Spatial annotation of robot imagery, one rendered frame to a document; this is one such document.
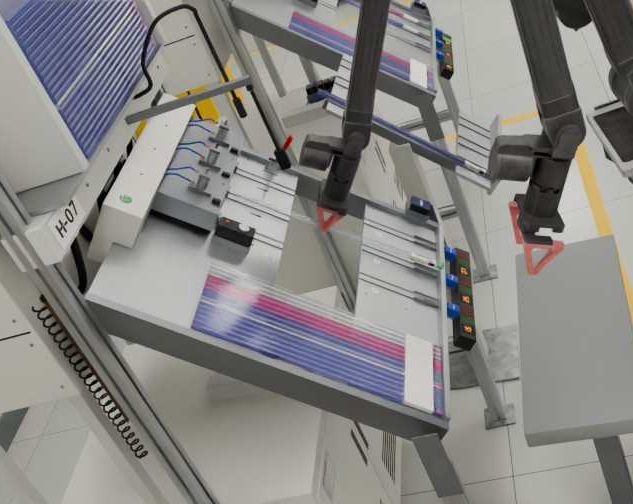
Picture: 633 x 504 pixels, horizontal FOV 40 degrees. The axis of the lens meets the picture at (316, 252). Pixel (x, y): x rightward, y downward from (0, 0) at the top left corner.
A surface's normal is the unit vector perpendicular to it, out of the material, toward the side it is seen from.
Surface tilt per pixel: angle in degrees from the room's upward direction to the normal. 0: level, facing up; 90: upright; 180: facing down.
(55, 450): 0
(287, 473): 0
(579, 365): 0
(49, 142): 90
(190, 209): 90
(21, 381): 90
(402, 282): 43
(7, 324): 90
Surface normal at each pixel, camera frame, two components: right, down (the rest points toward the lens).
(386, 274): 0.36, -0.74
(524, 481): -0.37, -0.78
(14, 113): -0.10, 0.58
